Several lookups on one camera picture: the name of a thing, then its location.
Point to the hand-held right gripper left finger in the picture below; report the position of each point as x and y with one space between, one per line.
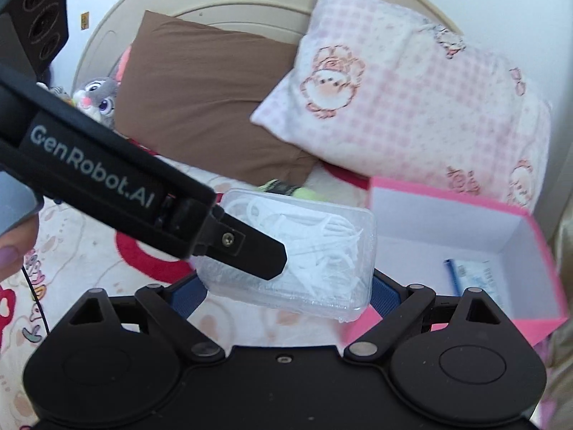
187 296

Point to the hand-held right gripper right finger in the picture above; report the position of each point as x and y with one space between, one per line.
384 294

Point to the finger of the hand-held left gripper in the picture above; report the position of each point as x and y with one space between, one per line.
255 255

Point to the clear plastic floss pick box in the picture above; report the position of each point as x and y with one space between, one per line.
322 251

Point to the pink cardboard box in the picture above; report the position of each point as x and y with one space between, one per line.
429 233

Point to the green yarn ball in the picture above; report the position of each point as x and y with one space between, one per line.
309 194

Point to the person's left hand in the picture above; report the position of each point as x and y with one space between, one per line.
13 251

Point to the grey bunny plush toy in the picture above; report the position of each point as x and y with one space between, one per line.
100 96

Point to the printed bear blanket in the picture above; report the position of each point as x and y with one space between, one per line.
89 255

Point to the white blue paper packet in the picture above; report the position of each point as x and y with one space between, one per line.
479 277

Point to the brown pillow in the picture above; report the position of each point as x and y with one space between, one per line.
201 98

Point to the pink checked cartoon pillow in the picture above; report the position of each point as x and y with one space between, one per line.
403 98

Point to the beige bed headboard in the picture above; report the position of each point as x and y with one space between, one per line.
232 4

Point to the small wall sticker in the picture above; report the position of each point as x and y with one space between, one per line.
83 20

